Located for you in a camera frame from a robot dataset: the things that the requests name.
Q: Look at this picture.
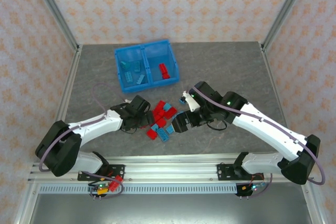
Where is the blue plastic bin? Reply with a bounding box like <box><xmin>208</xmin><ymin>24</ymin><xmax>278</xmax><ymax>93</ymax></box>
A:
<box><xmin>114</xmin><ymin>45</ymin><xmax>153</xmax><ymax>94</ymax></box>
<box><xmin>141</xmin><ymin>39</ymin><xmax>181</xmax><ymax>88</ymax></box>

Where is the red plastic block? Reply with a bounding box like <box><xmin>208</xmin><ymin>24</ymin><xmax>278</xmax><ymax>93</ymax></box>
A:
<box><xmin>109</xmin><ymin>175</ymin><xmax>124</xmax><ymax>192</ymax></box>

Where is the grey metal panel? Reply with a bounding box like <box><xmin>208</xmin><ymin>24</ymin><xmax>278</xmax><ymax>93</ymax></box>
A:
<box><xmin>15</xmin><ymin>192</ymin><xmax>324</xmax><ymax>224</ymax></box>

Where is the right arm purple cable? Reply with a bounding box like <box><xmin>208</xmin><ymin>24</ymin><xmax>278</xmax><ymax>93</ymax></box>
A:
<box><xmin>193</xmin><ymin>87</ymin><xmax>326</xmax><ymax>198</ymax></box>

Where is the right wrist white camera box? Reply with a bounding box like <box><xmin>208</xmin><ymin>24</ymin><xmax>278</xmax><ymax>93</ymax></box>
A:
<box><xmin>183</xmin><ymin>90</ymin><xmax>200</xmax><ymax>112</ymax></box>

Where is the thin aluminium frame rail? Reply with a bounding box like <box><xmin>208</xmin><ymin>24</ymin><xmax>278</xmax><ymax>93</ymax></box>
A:
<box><xmin>43</xmin><ymin>155</ymin><xmax>299</xmax><ymax>164</ymax></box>

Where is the wide grooved aluminium rail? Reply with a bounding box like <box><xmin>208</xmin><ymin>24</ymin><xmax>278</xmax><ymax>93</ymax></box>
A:
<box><xmin>27</xmin><ymin>162</ymin><xmax>316</xmax><ymax>183</ymax></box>

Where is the grey slotted cable duct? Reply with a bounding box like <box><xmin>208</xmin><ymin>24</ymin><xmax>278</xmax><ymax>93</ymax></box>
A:
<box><xmin>38</xmin><ymin>184</ymin><xmax>238</xmax><ymax>195</ymax></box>

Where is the aluminium table side rail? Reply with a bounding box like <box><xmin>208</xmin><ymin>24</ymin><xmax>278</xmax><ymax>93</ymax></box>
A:
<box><xmin>259</xmin><ymin>42</ymin><xmax>300</xmax><ymax>161</ymax></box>
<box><xmin>40</xmin><ymin>44</ymin><xmax>83</xmax><ymax>162</ymax></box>

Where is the aluminium frame post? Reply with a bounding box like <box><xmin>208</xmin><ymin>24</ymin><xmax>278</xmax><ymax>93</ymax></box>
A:
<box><xmin>27</xmin><ymin>0</ymin><xmax>80</xmax><ymax>51</ymax></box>
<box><xmin>262</xmin><ymin>0</ymin><xmax>312</xmax><ymax>49</ymax></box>

